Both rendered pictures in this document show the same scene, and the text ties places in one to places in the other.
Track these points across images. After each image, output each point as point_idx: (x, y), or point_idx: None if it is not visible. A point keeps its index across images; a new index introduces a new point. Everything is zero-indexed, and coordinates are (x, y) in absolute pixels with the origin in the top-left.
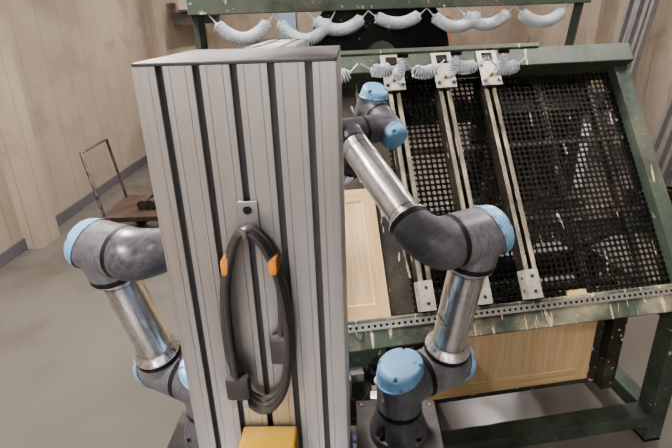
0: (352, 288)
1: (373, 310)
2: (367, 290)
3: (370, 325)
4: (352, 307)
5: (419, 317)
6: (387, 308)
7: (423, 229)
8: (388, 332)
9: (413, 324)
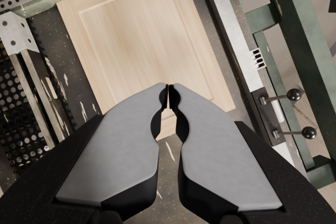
0: (111, 23)
1: (79, 4)
2: (92, 26)
3: None
4: (105, 0)
5: (15, 5)
6: (62, 11)
7: None
8: None
9: None
